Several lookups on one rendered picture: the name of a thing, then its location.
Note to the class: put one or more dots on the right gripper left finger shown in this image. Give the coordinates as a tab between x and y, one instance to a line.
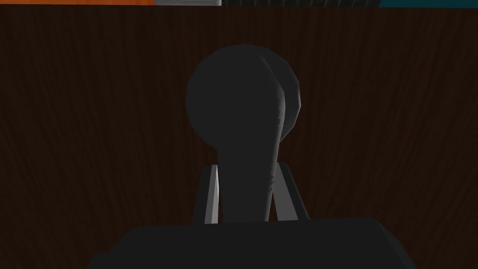
210	198

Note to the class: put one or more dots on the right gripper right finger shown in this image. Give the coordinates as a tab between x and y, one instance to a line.
287	201

